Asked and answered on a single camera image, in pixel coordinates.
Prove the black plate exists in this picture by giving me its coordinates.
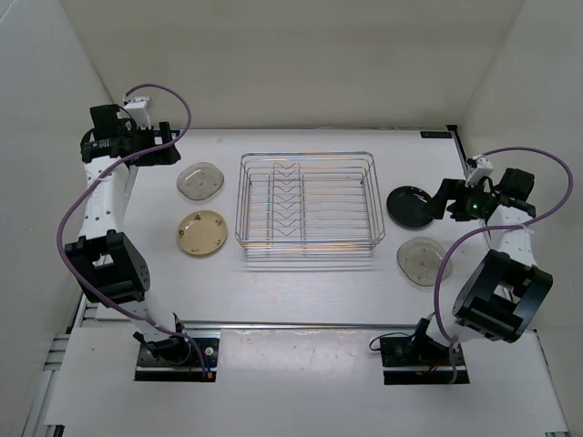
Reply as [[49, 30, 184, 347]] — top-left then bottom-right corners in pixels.
[[386, 186, 434, 229]]

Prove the clear glass plate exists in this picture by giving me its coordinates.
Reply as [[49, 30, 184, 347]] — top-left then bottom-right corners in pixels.
[[396, 237, 446, 287], [176, 162, 224, 201]]

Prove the beige printed plate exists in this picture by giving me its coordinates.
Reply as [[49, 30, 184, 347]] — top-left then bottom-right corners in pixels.
[[176, 210, 228, 257]]

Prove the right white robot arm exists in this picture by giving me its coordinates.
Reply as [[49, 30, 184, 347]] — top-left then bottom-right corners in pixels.
[[409, 168, 553, 364]]

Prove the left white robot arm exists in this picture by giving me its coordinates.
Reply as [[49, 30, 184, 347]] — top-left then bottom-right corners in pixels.
[[64, 97, 193, 367]]

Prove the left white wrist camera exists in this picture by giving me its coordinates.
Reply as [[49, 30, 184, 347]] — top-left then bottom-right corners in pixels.
[[123, 97, 153, 129]]

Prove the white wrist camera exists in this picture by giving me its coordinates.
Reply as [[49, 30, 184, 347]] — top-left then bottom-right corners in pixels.
[[123, 97, 153, 129], [465, 155, 494, 187]]

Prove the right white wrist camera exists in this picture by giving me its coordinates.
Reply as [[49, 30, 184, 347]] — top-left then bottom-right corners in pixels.
[[465, 155, 494, 187]]

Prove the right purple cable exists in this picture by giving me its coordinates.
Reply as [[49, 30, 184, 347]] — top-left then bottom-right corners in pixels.
[[432, 146, 574, 384]]

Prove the purple cable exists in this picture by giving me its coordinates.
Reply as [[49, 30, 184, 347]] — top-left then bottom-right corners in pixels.
[[59, 83, 211, 381], [432, 146, 574, 384]]

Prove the chrome wire dish rack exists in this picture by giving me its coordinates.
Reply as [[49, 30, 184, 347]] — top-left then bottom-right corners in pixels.
[[235, 151, 385, 251]]

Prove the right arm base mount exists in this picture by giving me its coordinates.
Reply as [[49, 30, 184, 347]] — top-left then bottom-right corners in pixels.
[[369, 332, 470, 386]]

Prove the aluminium table frame rail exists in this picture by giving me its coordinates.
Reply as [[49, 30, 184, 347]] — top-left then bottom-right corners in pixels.
[[21, 297, 97, 437]]

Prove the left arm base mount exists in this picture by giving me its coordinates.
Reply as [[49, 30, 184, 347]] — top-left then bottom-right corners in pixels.
[[133, 331, 220, 382]]

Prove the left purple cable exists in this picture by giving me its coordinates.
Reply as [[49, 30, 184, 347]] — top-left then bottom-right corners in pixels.
[[59, 83, 211, 381]]

